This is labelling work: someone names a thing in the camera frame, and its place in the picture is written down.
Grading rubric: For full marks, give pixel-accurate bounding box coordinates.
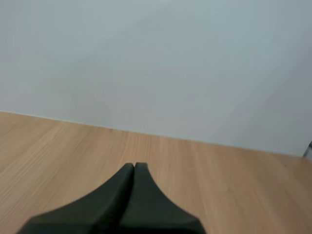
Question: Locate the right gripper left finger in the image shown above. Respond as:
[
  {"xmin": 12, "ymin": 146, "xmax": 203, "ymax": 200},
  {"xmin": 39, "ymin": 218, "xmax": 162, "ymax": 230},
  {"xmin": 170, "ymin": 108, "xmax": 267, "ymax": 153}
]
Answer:
[{"xmin": 17, "ymin": 162, "xmax": 135, "ymax": 234}]

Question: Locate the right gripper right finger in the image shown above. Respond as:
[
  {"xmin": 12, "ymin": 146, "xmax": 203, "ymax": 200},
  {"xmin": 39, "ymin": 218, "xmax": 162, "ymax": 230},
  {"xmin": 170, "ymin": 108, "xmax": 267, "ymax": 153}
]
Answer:
[{"xmin": 118, "ymin": 162, "xmax": 207, "ymax": 234}]

